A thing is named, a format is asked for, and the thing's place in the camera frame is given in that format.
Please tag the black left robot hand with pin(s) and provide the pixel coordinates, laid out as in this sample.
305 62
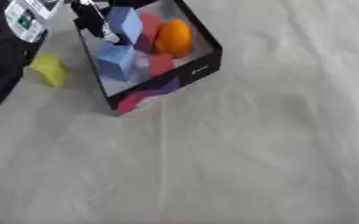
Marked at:
89 18

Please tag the black box white inside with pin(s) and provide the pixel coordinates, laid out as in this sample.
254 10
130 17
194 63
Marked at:
200 69

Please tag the light blue block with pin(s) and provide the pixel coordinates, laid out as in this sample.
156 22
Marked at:
128 24

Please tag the red block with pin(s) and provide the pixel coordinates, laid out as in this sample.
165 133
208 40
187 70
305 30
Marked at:
151 29

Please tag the yellow block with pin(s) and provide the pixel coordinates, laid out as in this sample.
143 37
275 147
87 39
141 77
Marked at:
51 69

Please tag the orange toy fruit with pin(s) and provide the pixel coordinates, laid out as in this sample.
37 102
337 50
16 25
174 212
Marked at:
174 37

